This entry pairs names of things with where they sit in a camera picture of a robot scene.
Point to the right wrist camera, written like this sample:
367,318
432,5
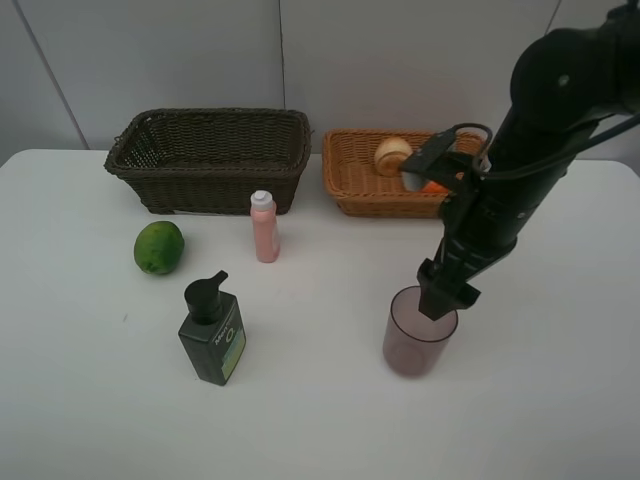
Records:
430,163

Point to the translucent purple plastic cup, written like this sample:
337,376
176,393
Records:
413,343

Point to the orange tangerine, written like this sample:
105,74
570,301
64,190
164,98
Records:
435,188

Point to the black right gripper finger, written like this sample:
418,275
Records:
435,303

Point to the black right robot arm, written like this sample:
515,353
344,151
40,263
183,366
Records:
570,90

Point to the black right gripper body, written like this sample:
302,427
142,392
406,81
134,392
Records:
482,219

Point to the dark brown wicker basket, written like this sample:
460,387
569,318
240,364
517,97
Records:
211,160

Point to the light brown wicker basket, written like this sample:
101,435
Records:
351,179

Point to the pink bottle white cap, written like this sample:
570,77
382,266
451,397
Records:
265,229

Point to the green lime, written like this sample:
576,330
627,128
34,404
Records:
158,248

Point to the dark green pump bottle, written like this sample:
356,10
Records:
212,334

